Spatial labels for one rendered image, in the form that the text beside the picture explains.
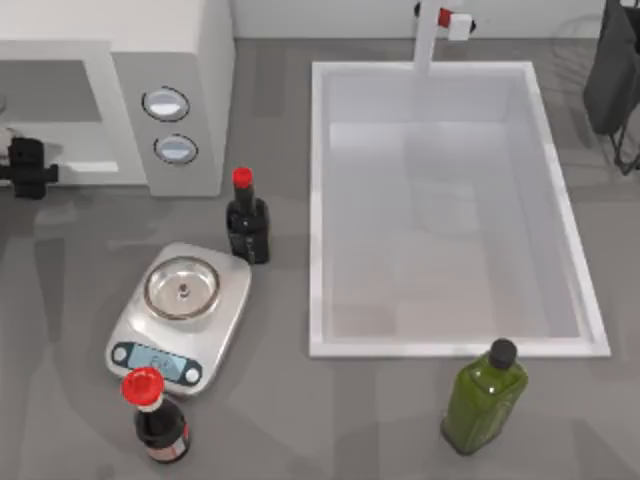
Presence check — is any square dark bottle red cap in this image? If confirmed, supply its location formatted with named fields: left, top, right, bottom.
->
left=225, top=167, right=272, bottom=266

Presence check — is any white sink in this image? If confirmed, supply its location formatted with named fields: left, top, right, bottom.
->
left=308, top=60, right=613, bottom=359

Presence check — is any silver kitchen scale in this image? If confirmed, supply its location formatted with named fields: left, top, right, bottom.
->
left=104, top=242, right=253, bottom=400

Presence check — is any round grey microwave knob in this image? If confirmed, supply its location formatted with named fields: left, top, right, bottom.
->
left=141, top=85, right=192, bottom=122
left=152, top=133, right=200, bottom=166

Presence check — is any pale microwave oven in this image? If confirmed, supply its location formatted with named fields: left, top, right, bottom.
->
left=0, top=0, right=237, bottom=199

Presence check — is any green bottle black cap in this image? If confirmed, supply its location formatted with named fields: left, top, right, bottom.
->
left=440, top=338, right=530, bottom=456

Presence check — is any tall white tap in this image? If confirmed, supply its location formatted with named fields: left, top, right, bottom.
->
left=412, top=0, right=477, bottom=77

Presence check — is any round dark bottle red cap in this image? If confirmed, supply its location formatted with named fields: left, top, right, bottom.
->
left=120, top=366, right=192, bottom=465

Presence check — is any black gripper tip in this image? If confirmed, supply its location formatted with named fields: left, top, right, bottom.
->
left=0, top=136, right=61, bottom=200

